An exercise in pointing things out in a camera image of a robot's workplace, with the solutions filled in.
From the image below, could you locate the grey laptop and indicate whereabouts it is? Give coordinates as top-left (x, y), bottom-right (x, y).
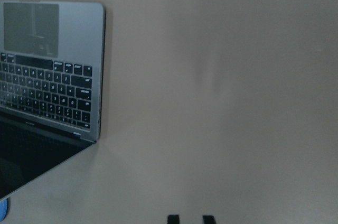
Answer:
top-left (1, 1), bottom-right (106, 200)

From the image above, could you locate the blue desk lamp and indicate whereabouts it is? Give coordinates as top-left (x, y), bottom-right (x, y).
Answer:
top-left (0, 199), bottom-right (8, 221)

